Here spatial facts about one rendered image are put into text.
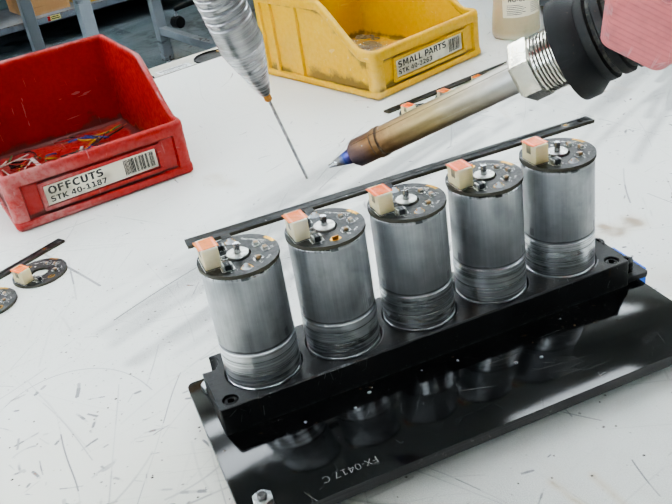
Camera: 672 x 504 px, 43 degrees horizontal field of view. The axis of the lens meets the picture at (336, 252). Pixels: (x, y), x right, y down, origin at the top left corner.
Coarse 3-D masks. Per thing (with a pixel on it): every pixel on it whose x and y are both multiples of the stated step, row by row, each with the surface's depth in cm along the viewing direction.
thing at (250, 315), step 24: (216, 288) 25; (240, 288) 25; (264, 288) 25; (216, 312) 25; (240, 312) 25; (264, 312) 25; (288, 312) 26; (240, 336) 25; (264, 336) 25; (288, 336) 26; (240, 360) 26; (264, 360) 26; (288, 360) 26; (240, 384) 26; (264, 384) 26
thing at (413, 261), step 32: (384, 224) 26; (416, 224) 26; (384, 256) 27; (416, 256) 26; (448, 256) 27; (384, 288) 28; (416, 288) 27; (448, 288) 28; (384, 320) 29; (416, 320) 28; (448, 320) 28
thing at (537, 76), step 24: (528, 48) 20; (504, 72) 20; (528, 72) 20; (552, 72) 20; (456, 96) 21; (480, 96) 21; (504, 96) 21; (528, 96) 20; (408, 120) 22; (432, 120) 22; (456, 120) 22; (360, 144) 23; (384, 144) 23; (408, 144) 23
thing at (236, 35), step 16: (208, 0) 19; (224, 0) 19; (240, 0) 19; (208, 16) 19; (224, 16) 19; (240, 16) 19; (224, 32) 19; (240, 32) 19; (256, 32) 20; (224, 48) 20; (240, 48) 20; (256, 48) 20
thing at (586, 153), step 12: (552, 144) 29; (564, 144) 29; (576, 144) 29; (588, 144) 29; (576, 156) 28; (588, 156) 28; (540, 168) 28; (552, 168) 27; (564, 168) 27; (576, 168) 27
